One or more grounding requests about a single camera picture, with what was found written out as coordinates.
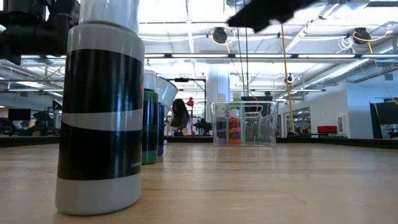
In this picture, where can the black aluminium table frame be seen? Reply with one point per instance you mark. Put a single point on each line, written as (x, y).
(31, 141)

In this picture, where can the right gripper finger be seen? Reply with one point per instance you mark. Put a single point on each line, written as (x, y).
(261, 27)
(267, 11)

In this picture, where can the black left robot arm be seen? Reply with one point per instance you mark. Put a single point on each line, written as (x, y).
(28, 5)

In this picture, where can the red sofa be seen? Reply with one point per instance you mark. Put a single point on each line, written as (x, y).
(327, 129)

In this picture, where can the red object on pole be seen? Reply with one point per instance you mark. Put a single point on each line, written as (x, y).
(190, 102)

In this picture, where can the grey and black paint bottle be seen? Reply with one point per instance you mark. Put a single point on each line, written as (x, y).
(102, 121)

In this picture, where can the blue paint bottle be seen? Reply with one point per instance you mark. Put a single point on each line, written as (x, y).
(161, 130)

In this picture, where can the black panel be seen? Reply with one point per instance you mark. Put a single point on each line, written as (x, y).
(385, 115)

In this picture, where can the small black ceiling reel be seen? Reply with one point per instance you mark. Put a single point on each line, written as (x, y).
(289, 78)

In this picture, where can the silver ventilation duct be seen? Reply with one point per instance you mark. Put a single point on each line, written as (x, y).
(351, 69)

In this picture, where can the purple and black paint bottle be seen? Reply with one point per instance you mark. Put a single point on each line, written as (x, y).
(221, 130)

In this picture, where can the black monitor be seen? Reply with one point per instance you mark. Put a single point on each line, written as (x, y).
(19, 114)

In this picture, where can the clear plastic bin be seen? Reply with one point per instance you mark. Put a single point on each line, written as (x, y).
(264, 130)

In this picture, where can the green and black paint bottle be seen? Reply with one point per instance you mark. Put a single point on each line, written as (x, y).
(150, 124)

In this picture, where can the person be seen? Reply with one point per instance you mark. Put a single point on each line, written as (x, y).
(179, 116)

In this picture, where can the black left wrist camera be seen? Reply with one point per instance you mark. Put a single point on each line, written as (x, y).
(63, 12)

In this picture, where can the red and black paint bottle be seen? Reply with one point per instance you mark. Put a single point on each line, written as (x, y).
(234, 130)

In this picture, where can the white wall frame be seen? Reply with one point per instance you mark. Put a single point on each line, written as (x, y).
(341, 124)

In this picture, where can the black metal stand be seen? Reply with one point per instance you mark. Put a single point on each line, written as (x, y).
(183, 80)

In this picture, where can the white cup with water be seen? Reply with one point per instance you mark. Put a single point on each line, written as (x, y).
(168, 90)

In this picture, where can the white round pillar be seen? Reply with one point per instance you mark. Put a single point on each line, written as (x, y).
(217, 81)

